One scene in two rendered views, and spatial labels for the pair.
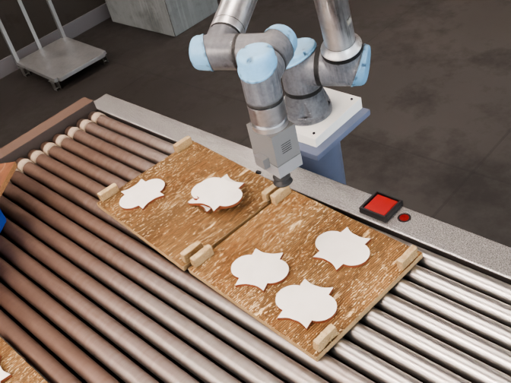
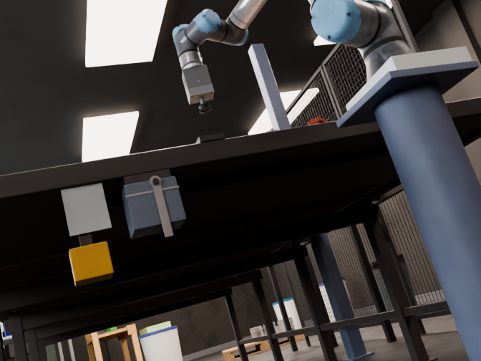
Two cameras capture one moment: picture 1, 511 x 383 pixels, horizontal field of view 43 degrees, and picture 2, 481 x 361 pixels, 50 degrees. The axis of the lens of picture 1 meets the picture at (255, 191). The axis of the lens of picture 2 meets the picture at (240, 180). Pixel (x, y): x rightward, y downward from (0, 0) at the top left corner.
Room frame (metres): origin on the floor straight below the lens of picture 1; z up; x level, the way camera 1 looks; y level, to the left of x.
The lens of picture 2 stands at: (1.64, -1.59, 0.43)
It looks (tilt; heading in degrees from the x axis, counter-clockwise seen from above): 15 degrees up; 107
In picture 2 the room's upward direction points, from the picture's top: 17 degrees counter-clockwise
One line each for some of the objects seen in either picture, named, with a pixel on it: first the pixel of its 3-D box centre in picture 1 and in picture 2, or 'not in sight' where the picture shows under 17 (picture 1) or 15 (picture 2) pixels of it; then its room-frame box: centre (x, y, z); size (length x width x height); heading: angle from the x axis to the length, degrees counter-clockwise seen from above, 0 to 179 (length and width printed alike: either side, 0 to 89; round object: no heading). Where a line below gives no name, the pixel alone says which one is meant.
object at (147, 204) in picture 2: not in sight; (153, 208); (1.03, -0.42, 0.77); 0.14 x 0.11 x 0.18; 38
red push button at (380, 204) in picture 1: (381, 206); not in sight; (1.18, -0.29, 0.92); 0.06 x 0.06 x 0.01; 38
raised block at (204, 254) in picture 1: (201, 255); not in sight; (1.14, 0.16, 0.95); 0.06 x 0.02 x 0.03; 125
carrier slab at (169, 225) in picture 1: (188, 197); not in sight; (1.40, 0.18, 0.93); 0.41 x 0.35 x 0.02; 33
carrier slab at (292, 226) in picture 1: (301, 263); not in sight; (1.06, -0.06, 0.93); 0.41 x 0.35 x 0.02; 35
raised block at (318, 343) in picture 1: (325, 337); not in sight; (0.82, -0.06, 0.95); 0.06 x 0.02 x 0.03; 125
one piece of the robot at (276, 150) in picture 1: (269, 144); (197, 84); (1.12, -0.05, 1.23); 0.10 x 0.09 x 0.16; 119
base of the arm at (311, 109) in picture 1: (305, 98); (390, 64); (1.71, -0.22, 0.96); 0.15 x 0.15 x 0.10
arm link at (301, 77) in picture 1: (301, 64); (372, 27); (1.70, -0.22, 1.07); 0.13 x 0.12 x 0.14; 62
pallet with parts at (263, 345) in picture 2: not in sight; (260, 338); (-0.94, 5.53, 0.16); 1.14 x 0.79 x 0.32; 29
